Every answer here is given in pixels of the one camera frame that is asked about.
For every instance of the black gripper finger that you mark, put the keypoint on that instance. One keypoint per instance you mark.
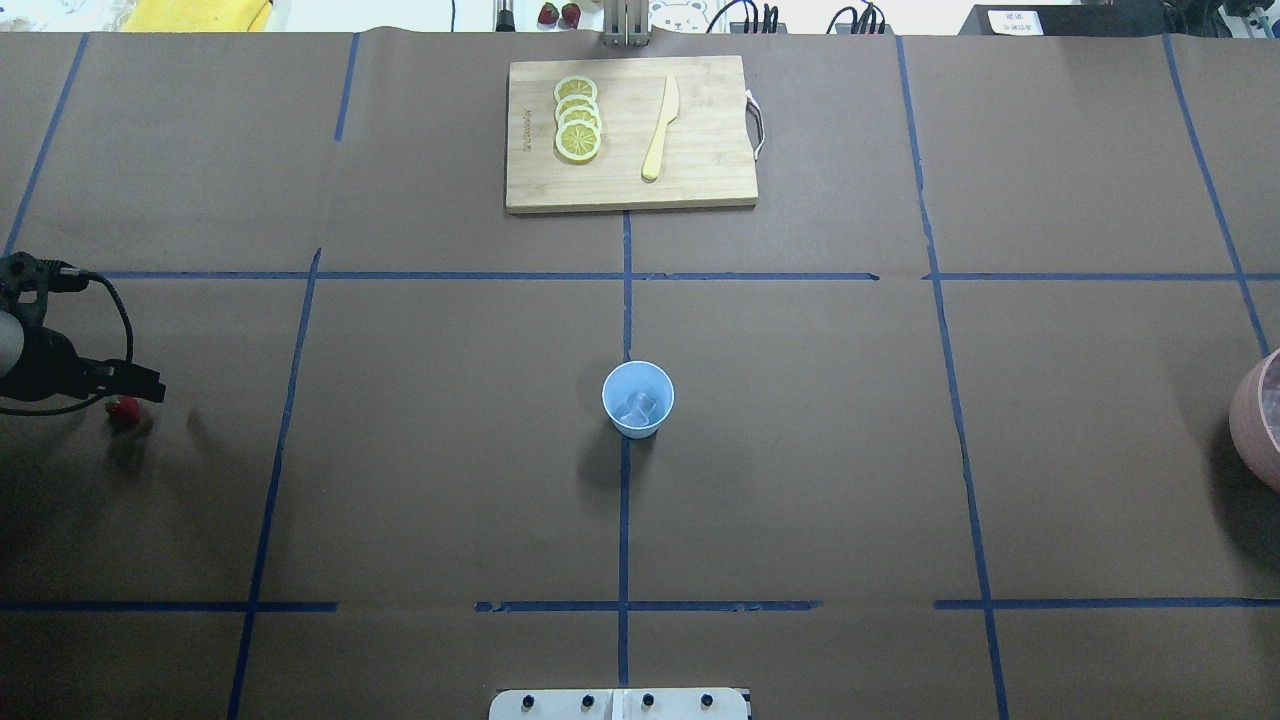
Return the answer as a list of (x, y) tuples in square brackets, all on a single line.
[(135, 381)]

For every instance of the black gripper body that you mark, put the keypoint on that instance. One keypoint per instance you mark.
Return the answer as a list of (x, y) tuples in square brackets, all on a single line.
[(52, 364)]

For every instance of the red strawberry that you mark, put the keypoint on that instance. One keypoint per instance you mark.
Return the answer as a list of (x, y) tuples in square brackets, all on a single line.
[(124, 412)]

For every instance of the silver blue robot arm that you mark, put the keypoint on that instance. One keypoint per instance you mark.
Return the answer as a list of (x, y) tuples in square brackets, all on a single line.
[(38, 364)]

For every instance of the light blue plastic cup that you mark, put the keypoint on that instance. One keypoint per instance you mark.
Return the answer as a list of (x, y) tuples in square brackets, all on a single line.
[(624, 381)]

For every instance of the yellow cloth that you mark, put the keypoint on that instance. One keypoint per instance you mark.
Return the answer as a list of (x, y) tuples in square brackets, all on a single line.
[(198, 16)]

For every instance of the lemon slice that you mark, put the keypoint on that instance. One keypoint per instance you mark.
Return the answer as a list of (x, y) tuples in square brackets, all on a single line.
[(574, 101), (575, 86), (578, 144), (580, 122)]

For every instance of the strawberry on side table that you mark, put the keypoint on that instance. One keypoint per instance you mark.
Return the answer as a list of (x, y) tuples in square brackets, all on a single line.
[(570, 15), (549, 15)]

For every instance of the yellow plastic knife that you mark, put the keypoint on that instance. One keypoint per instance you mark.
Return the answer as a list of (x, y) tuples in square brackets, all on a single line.
[(653, 162)]

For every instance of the wooden cutting board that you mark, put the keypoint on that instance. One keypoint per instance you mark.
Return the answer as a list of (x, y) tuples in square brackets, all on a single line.
[(710, 160)]

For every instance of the pink bowl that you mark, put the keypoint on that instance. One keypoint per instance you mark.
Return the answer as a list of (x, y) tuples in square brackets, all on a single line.
[(1253, 420)]

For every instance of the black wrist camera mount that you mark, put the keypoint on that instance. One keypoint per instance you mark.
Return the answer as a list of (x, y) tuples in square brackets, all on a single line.
[(26, 283)]

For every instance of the aluminium frame post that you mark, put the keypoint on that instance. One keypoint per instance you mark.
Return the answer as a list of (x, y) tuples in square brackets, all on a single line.
[(626, 23)]

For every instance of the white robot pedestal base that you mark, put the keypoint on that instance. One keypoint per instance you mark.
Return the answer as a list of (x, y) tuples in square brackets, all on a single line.
[(622, 703)]

